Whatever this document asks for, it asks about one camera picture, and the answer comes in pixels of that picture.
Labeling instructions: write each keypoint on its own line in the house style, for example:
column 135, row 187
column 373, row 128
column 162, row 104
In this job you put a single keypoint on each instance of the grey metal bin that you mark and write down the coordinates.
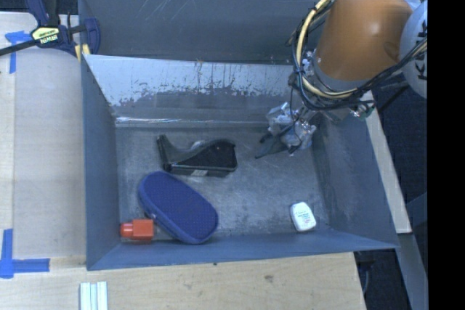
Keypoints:
column 203, row 29

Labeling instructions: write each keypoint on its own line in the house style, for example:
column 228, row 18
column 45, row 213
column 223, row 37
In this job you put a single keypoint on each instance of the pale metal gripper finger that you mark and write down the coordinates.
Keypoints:
column 301, row 137
column 279, row 118

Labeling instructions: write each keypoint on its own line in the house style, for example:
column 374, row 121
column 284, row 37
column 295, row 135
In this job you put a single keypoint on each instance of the orange-red small bottle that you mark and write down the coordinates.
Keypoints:
column 140, row 229

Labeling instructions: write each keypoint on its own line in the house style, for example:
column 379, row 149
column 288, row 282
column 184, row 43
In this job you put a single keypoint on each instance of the white dental floss box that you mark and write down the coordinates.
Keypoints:
column 303, row 217

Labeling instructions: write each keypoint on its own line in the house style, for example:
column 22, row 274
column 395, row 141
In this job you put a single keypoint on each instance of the black tape dispenser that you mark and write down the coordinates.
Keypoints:
column 210, row 158

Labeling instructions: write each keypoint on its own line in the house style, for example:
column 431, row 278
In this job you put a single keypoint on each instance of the blue oval case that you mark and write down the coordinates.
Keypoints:
column 178, row 207

